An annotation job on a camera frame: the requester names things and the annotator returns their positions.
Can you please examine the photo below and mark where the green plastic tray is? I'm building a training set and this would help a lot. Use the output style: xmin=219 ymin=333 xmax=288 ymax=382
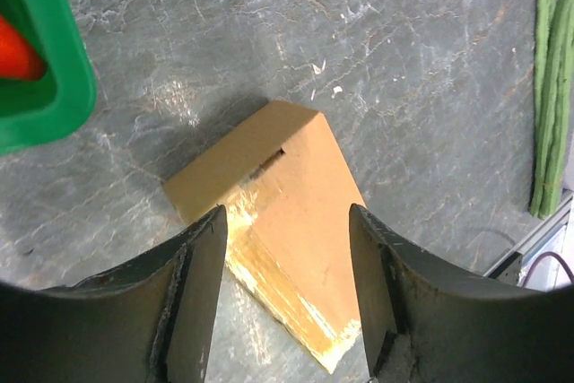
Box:
xmin=1 ymin=0 xmax=97 ymax=154

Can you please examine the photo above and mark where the brown cardboard express box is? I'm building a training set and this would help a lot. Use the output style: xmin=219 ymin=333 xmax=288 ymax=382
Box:
xmin=163 ymin=100 xmax=363 ymax=372

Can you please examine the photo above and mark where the green long beans bundle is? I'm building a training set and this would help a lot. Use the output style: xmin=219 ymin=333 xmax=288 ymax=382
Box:
xmin=529 ymin=0 xmax=573 ymax=220

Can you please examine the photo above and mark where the red chili pepper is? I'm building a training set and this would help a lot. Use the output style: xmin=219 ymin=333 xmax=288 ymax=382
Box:
xmin=0 ymin=16 xmax=47 ymax=81

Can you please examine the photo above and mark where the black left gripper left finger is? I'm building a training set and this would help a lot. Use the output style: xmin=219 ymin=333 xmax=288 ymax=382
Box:
xmin=1 ymin=206 xmax=227 ymax=382

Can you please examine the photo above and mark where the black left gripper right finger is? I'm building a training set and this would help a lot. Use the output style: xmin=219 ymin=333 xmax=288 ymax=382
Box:
xmin=349 ymin=205 xmax=573 ymax=382

